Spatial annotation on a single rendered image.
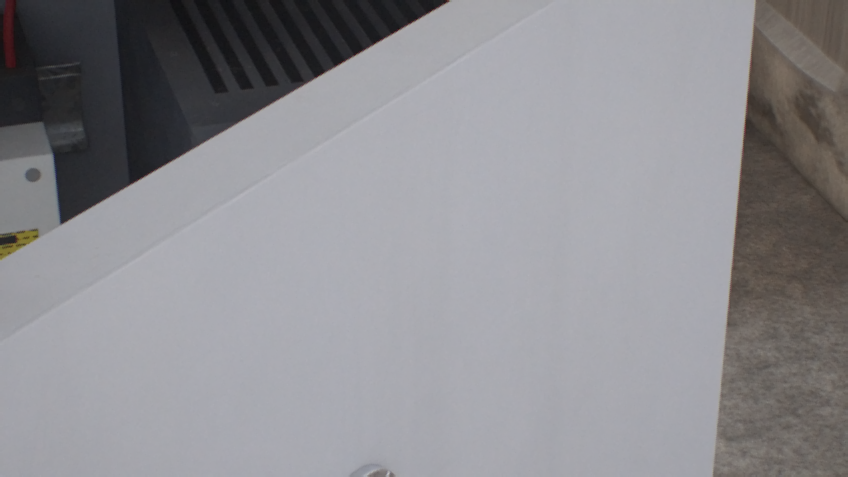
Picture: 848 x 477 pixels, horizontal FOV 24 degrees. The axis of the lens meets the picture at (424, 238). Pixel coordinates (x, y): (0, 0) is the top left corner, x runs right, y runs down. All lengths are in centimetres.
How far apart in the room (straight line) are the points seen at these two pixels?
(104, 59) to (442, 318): 30
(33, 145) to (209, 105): 8
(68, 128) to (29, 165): 9
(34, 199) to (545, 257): 22
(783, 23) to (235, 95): 248
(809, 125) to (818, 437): 64
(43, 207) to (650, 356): 21
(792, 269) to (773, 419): 37
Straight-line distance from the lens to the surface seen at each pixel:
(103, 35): 74
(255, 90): 62
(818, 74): 295
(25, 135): 67
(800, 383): 259
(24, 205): 67
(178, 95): 62
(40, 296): 36
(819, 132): 296
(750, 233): 290
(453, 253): 47
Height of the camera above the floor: 144
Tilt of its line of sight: 30 degrees down
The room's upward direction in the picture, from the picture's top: straight up
